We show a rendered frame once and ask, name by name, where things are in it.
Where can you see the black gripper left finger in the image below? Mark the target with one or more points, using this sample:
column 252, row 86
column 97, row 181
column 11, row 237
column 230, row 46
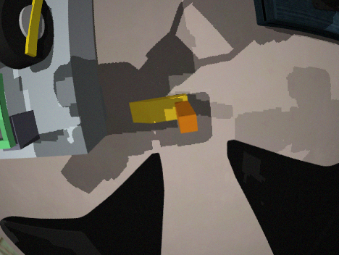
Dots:
column 128, row 222

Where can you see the green wheeled trolley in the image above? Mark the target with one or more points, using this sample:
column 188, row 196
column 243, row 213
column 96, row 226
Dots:
column 26, row 38

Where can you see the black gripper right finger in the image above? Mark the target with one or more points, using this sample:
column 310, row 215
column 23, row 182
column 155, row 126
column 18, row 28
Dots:
column 295, row 202

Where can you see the yellow wheel chock with orange handle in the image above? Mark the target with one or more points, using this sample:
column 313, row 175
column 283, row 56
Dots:
column 166, row 109

